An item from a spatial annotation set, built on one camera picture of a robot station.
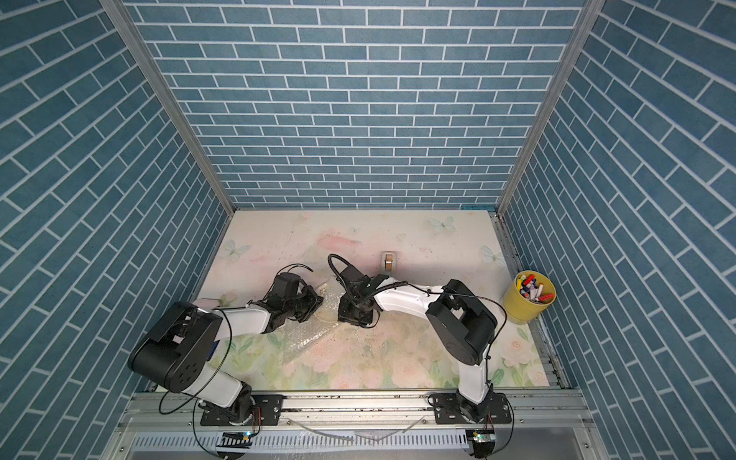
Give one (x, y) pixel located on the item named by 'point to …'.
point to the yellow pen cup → (528, 295)
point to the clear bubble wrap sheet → (293, 339)
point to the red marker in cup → (546, 296)
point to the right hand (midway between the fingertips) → (341, 321)
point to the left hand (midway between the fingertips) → (333, 299)
